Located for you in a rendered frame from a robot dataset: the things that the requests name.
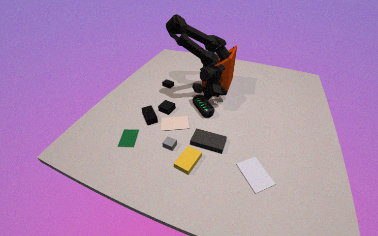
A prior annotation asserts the green flat rectangular plate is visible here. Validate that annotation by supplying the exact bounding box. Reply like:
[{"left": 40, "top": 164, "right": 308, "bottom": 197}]
[{"left": 118, "top": 130, "right": 139, "bottom": 148}]

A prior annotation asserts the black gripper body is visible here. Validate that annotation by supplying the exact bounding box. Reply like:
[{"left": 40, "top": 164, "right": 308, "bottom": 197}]
[{"left": 192, "top": 80, "right": 227, "bottom": 95}]

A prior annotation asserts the dark grey switch panel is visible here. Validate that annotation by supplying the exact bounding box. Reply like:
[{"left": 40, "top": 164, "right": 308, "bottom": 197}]
[{"left": 192, "top": 94, "right": 215, "bottom": 118}]

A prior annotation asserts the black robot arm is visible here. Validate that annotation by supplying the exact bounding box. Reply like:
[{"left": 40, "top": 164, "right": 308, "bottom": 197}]
[{"left": 166, "top": 14, "right": 232, "bottom": 97}]

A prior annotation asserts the yellow rectangular block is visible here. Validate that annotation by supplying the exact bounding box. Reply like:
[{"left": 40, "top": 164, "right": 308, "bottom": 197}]
[{"left": 174, "top": 146, "right": 202, "bottom": 175}]

